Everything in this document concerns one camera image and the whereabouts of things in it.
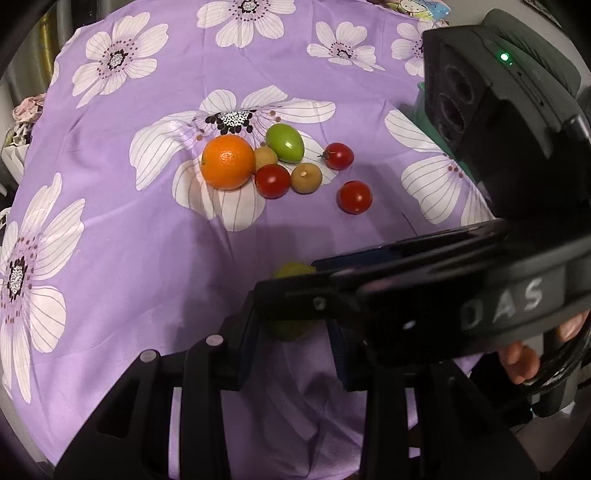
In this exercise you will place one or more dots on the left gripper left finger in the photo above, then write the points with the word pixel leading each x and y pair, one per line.
pixel 127 435

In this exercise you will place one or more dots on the white plastic bag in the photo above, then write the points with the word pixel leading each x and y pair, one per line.
pixel 13 157

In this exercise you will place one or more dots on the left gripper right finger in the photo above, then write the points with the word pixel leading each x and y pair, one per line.
pixel 425 419

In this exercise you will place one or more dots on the green oval tomato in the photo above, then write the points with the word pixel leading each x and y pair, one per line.
pixel 286 142

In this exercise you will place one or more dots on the red cherry tomato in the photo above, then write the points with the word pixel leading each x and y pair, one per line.
pixel 272 181
pixel 355 197
pixel 338 156

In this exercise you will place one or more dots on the brown longan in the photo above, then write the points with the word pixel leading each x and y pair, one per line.
pixel 306 178
pixel 265 156

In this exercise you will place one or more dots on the pink crumpled cloth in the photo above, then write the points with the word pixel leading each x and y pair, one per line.
pixel 29 110

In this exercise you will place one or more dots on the brown longan front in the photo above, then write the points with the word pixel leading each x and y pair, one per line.
pixel 306 178

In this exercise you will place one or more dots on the green plastic bowl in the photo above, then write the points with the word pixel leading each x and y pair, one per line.
pixel 418 116

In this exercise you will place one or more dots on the yellow-green oval fruit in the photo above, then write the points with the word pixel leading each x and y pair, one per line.
pixel 294 327

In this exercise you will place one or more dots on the right hand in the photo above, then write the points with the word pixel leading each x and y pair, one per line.
pixel 522 363

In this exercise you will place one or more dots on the purple floral tablecloth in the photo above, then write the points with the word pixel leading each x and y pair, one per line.
pixel 115 244

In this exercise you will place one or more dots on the large orange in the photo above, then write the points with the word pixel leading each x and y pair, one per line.
pixel 227 162

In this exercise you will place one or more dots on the cartoon print pillow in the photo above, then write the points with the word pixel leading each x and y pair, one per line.
pixel 421 9

